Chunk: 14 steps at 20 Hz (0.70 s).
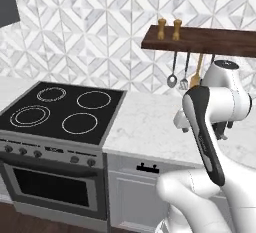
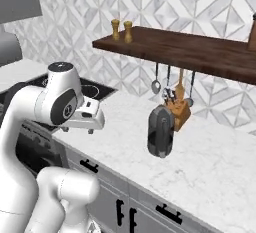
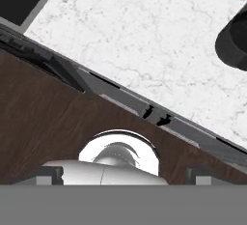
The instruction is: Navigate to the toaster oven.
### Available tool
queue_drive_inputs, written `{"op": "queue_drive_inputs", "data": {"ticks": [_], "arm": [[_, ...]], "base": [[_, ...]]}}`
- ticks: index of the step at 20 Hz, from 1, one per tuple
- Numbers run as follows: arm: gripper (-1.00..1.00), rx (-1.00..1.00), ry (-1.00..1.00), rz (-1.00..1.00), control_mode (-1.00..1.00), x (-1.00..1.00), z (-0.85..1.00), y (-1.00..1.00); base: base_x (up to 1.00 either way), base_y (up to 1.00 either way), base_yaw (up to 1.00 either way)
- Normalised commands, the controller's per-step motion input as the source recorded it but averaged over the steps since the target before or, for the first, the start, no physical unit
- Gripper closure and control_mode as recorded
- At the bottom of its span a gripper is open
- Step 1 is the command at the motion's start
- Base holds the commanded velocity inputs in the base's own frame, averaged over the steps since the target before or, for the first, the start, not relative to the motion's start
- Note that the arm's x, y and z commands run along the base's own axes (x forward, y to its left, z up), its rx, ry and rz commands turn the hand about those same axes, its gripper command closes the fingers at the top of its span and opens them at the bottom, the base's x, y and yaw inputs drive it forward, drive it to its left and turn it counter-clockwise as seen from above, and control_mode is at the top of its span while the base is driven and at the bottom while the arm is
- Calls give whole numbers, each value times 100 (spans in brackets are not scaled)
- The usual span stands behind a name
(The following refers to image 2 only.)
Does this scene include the dark grey electric kettle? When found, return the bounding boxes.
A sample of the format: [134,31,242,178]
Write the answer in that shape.
[146,104,176,159]

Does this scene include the grey cupboard door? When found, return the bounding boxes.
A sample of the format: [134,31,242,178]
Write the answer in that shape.
[87,180,130,233]
[128,198,188,233]

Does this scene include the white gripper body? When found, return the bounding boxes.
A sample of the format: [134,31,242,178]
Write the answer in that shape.
[59,106,106,132]

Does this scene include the black drawer handle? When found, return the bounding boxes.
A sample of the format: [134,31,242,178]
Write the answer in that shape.
[155,203,184,226]
[79,159,100,174]

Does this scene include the grey rounded pot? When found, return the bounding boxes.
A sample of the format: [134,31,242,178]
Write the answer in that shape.
[0,31,23,68]

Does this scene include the black cupboard door handle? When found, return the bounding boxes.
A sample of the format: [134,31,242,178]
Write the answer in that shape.
[115,199,125,228]
[129,207,138,233]

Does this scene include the hanging dark metal tool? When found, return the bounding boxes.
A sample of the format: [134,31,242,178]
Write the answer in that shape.
[162,64,174,102]

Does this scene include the grey drawer front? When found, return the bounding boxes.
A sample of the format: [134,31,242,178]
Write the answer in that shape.
[128,182,221,233]
[64,146,131,195]

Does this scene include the hanging metal ladle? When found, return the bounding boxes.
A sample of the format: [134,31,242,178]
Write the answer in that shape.
[185,71,197,109]

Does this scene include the hanging wooden spatula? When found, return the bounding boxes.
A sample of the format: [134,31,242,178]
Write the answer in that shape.
[175,68,186,101]

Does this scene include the wooden pepper shaker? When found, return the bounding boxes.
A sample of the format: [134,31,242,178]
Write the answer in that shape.
[123,20,134,44]

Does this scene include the black hob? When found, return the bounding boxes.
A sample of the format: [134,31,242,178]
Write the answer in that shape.
[0,73,118,133]

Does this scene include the dark wooden shelf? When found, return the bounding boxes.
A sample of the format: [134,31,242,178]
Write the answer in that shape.
[92,25,256,86]

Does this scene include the wooden knife block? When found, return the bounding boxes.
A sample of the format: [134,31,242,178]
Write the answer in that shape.
[164,88,192,133]

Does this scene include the wooden salt shaker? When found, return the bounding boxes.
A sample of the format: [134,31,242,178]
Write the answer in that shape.
[111,18,121,42]

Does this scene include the hanging metal spoon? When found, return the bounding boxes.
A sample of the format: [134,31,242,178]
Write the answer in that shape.
[151,62,162,96]

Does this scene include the black oven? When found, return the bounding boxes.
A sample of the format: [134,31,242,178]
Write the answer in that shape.
[14,119,70,179]

